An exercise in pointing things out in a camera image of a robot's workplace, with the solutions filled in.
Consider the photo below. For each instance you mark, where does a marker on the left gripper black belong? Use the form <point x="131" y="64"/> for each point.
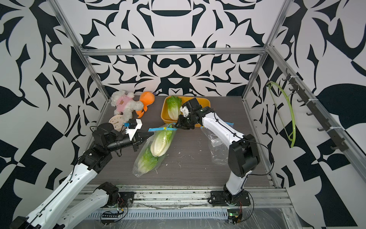
<point x="136" y="140"/>

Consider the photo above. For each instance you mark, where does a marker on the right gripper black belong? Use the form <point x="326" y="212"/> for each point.
<point x="184" y="122"/>

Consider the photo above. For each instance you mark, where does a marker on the clear zipper bag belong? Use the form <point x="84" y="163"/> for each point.
<point x="149" y="142"/>
<point x="219" y="151"/>

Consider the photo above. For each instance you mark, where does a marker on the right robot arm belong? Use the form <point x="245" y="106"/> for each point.
<point x="243" y="155"/>

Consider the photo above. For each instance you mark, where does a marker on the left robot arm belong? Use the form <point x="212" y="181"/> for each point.
<point x="53" y="213"/>

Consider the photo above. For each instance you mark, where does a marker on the small round beige clock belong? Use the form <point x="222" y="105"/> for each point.
<point x="118" y="122"/>

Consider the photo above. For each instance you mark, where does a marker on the white plush toy pink shirt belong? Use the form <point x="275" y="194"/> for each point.
<point x="125" y="104"/>

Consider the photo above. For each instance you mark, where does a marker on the orange plush toy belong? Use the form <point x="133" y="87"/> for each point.
<point x="147" y="98"/>

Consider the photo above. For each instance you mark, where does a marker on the left black electronics board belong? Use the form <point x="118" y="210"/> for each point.
<point x="109" y="217"/>

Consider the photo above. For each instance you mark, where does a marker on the right green led board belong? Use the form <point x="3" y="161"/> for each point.
<point x="234" y="216"/>

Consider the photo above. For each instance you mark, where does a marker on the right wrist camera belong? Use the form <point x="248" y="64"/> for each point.
<point x="185" y="111"/>

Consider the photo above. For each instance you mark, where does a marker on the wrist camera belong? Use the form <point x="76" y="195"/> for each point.
<point x="185" y="111"/>
<point x="132" y="126"/>

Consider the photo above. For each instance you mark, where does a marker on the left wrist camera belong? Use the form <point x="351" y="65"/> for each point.
<point x="132" y="126"/>

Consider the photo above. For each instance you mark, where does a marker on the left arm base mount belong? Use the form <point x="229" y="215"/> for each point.
<point x="120" y="200"/>

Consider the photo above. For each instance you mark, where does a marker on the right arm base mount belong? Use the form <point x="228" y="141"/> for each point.
<point x="225" y="198"/>

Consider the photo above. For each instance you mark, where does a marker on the black wall hook rail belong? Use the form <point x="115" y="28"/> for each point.
<point x="318" y="111"/>

